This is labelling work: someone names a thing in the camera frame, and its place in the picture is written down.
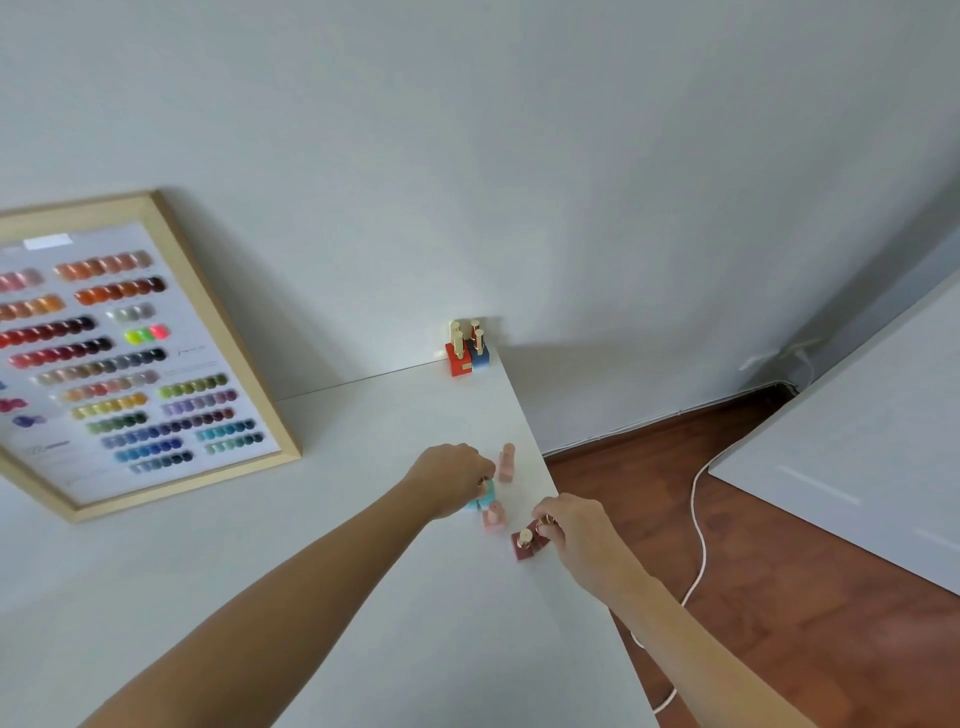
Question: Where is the person's left hand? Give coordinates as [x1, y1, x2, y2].
[404, 442, 497, 524]

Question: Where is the person's right hand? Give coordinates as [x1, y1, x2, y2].
[532, 493, 649, 606]

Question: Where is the person's right forearm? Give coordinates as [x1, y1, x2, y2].
[611, 576, 817, 728]

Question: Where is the person's left forearm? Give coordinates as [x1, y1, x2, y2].
[78, 474, 435, 728]

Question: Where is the wood framed colour swatch chart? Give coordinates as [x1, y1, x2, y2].
[0, 190, 303, 524]

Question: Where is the white floor cable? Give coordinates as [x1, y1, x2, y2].
[630, 379, 801, 716]

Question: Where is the white wall plug with cord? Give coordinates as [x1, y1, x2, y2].
[738, 336, 828, 385]

